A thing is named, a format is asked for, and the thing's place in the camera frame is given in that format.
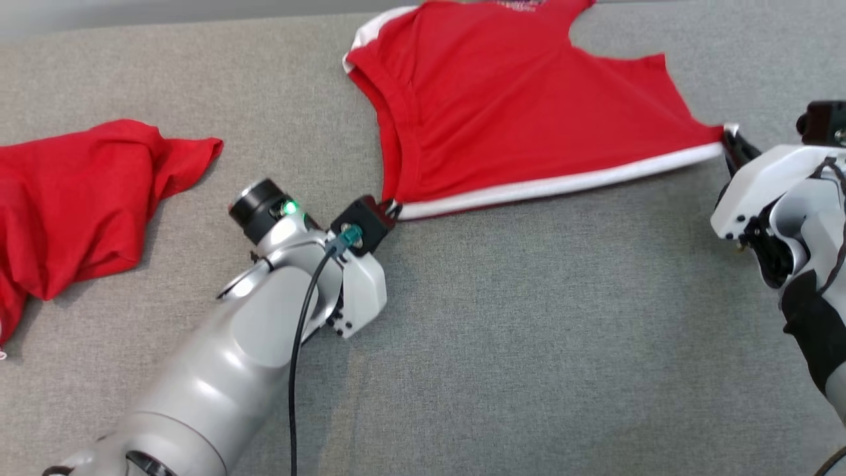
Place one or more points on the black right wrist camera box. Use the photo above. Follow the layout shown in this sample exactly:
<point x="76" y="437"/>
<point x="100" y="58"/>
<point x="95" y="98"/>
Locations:
<point x="826" y="122"/>

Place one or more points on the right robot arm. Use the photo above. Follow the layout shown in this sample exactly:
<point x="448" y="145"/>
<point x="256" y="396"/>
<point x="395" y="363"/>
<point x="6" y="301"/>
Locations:
<point x="809" y="218"/>

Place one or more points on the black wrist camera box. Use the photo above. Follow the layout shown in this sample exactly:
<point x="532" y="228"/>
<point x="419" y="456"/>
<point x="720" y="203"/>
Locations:
<point x="826" y="122"/>
<point x="363" y="218"/>

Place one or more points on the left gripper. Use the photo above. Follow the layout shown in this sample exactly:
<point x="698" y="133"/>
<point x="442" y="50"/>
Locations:
<point x="360" y="291"/>

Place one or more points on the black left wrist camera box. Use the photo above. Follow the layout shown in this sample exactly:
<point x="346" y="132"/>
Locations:
<point x="363" y="218"/>

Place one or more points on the red tank top white hem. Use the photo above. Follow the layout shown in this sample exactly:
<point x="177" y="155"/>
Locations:
<point x="529" y="112"/>

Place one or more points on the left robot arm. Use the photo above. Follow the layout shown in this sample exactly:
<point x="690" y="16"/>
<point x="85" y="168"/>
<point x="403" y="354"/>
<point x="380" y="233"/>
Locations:
<point x="218" y="370"/>

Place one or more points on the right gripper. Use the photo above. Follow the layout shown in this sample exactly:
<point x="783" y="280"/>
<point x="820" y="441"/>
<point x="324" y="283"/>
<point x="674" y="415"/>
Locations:
<point x="760" y="178"/>

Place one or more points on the red garment thin white stripes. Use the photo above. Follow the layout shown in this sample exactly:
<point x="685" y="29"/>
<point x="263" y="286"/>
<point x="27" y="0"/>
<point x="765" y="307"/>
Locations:
<point x="86" y="198"/>

